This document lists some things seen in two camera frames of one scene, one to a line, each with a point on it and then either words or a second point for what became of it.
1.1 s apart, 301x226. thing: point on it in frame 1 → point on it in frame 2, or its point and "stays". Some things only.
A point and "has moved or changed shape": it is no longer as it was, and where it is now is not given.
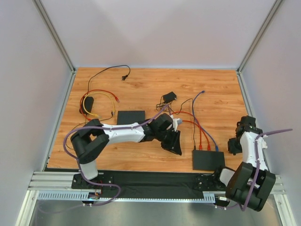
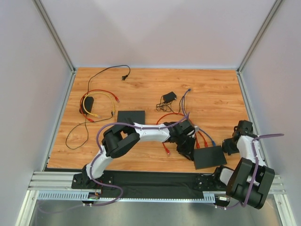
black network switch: [127, 117] stays
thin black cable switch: [193, 117] → [166, 107]
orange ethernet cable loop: [200, 146] → [198, 145]
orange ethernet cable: [89, 91] stays
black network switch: [209, 160] has moved or changed shape
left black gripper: [171, 140] → [186, 146]
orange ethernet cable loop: [200, 146] → [197, 144]
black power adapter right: [169, 97] stays
